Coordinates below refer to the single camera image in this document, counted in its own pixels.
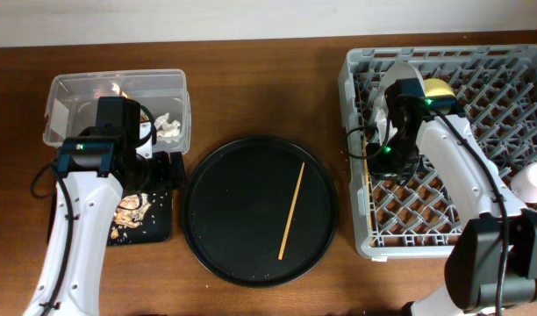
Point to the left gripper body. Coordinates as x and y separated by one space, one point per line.
159 176

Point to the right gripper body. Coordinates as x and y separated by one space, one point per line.
395 157

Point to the white tissue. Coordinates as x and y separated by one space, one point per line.
166 128

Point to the food scraps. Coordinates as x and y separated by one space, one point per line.
130 213

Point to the gold snack wrapper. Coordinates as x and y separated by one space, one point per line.
116 88

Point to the yellow bowl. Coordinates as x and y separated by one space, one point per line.
435 87

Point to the grey plate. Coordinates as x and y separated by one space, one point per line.
400 70

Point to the pink cup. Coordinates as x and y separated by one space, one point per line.
524 184

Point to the wooden chopstick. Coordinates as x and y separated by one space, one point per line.
291 213
367 188

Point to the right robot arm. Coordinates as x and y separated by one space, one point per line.
493 265

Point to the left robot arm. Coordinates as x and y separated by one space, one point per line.
70 278

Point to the grey dishwasher rack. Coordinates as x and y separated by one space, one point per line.
497 87

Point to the black rectangular tray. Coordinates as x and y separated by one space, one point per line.
159 224

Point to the round black tray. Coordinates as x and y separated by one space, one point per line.
236 205

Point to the clear plastic bin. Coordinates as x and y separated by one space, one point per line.
72 102

